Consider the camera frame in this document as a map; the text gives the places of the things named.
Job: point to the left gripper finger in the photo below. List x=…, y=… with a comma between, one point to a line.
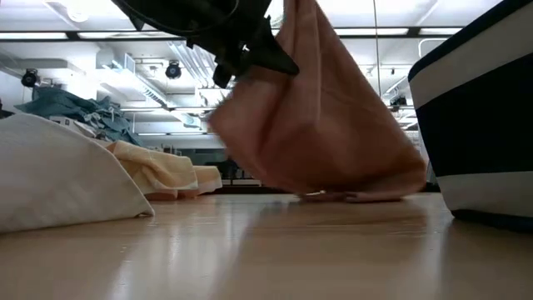
x=270, y=56
x=225, y=75

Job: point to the yellow checked towel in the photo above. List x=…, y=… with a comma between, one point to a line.
x=158, y=171

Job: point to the white waffle towel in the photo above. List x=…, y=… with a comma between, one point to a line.
x=62, y=175

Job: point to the teal cloth pile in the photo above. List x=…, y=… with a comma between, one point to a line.
x=66, y=106

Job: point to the pink towel with white stripes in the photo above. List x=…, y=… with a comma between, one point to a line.
x=325, y=137

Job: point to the navy fabric storage bin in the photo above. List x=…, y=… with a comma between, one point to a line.
x=479, y=125

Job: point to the black ceiling camera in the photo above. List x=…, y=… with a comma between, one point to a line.
x=173, y=69
x=30, y=78

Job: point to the small white box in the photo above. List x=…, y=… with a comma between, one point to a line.
x=66, y=121

